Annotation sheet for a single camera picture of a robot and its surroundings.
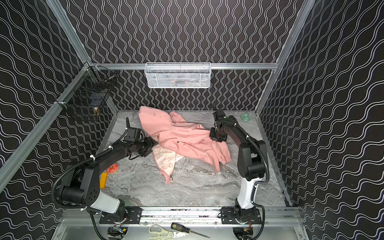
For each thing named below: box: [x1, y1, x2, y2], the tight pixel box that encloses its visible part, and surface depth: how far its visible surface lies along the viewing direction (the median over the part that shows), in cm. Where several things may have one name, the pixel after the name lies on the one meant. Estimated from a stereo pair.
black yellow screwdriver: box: [170, 222, 211, 239], surface depth 71 cm
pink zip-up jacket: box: [139, 106, 232, 184], surface depth 97 cm
